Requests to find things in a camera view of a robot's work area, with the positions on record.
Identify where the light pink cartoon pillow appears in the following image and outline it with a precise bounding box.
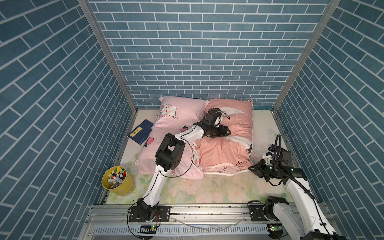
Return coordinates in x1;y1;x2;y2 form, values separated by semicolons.
136;97;209;179

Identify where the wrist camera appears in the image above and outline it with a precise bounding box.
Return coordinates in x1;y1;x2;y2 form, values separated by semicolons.
203;108;223;127
263;145;294;168

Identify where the dark blue notebook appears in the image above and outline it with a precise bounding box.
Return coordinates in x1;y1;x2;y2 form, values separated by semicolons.
128;120;154;145

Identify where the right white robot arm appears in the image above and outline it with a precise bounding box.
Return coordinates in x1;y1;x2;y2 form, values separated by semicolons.
249;160;346;240

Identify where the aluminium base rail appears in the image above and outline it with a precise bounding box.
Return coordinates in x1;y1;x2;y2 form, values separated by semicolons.
80;197;343;240

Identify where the yellow pen cup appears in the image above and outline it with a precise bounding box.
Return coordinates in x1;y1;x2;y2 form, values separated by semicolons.
102;166;134;196

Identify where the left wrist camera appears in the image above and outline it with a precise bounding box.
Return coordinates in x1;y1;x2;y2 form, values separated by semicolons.
203;108;223;127

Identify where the floral table mat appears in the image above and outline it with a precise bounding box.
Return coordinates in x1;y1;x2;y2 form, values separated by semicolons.
106;110;293;205

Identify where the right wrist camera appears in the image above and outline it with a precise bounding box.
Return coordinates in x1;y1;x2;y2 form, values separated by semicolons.
263;145;294;168

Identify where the salmon pink feather pillow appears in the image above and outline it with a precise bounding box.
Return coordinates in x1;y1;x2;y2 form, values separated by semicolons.
196;99;254;176

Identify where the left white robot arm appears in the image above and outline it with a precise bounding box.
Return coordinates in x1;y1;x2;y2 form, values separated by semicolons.
136;123;231;222

